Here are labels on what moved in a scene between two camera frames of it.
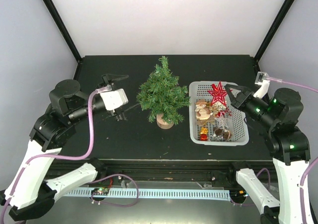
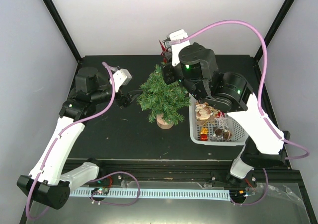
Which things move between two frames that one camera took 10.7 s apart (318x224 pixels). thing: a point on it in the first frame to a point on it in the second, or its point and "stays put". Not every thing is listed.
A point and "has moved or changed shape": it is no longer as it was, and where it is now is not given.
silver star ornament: [222, 120] stays put
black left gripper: [119, 115] to [125, 100]
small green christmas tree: [161, 94] stays put
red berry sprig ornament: [222, 112] stays put
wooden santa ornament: [202, 112] stays put
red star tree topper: [218, 93] has moved or changed shape
